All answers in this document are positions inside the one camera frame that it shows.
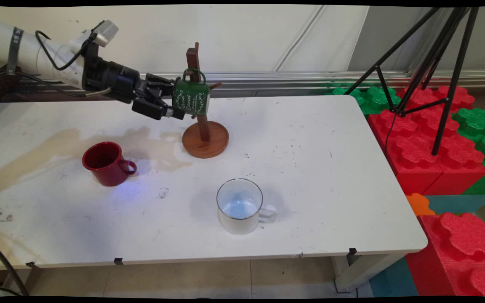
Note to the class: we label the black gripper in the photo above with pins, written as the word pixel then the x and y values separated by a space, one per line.
pixel 120 80

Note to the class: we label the green mug with white lettering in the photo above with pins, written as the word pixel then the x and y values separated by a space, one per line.
pixel 190 99

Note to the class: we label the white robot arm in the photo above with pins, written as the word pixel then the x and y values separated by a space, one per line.
pixel 36 54

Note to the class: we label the wooden mug tree stand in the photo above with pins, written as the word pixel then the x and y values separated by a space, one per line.
pixel 205 141

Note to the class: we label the red ceramic mug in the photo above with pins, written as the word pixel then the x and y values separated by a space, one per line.
pixel 107 166

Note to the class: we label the white enamel mug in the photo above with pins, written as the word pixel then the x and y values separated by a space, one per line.
pixel 239 210

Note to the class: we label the black table edge clip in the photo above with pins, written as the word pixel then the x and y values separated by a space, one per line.
pixel 118 261
pixel 31 264
pixel 352 253

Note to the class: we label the flat green foam block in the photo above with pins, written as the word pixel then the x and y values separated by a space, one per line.
pixel 377 99

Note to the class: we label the white table leg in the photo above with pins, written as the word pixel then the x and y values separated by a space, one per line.
pixel 360 269

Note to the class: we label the large red foam block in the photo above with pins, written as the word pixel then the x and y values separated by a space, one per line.
pixel 419 151

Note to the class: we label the orange foam piece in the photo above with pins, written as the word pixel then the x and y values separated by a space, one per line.
pixel 419 205

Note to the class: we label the teal foam block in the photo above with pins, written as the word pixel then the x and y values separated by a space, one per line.
pixel 392 280

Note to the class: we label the tall green foam block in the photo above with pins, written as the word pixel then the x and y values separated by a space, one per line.
pixel 476 124

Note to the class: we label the teal foam mat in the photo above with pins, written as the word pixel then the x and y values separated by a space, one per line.
pixel 461 204

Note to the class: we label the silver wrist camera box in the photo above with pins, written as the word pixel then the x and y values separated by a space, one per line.
pixel 107 33

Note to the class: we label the aluminium wall rail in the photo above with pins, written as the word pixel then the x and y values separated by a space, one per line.
pixel 289 80

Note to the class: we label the black camera tripod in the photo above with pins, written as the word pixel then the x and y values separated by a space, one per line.
pixel 446 84

